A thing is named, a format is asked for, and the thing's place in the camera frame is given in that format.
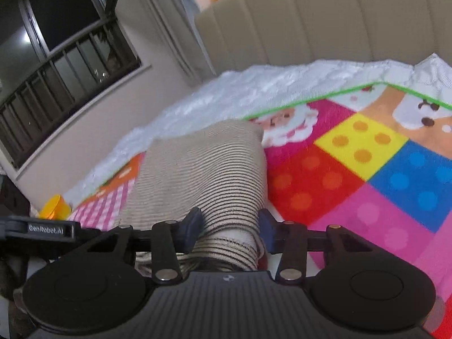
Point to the beige curtain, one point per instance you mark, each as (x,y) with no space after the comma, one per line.
(166,24)

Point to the window with dark railing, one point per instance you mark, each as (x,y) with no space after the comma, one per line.
(63,53)

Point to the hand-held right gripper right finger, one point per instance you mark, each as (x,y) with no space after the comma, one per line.
(267,231)

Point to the colourful patchwork play mat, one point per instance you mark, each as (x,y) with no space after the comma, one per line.
(370,190)

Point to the beige striped shirt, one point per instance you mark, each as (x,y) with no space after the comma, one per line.
(204,169)

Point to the yellow plastic container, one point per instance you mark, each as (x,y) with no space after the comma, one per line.
(53,207)

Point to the beige padded headboard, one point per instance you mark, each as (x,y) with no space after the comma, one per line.
(317,17)

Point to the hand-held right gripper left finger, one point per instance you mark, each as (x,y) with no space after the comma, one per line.
(189,229)

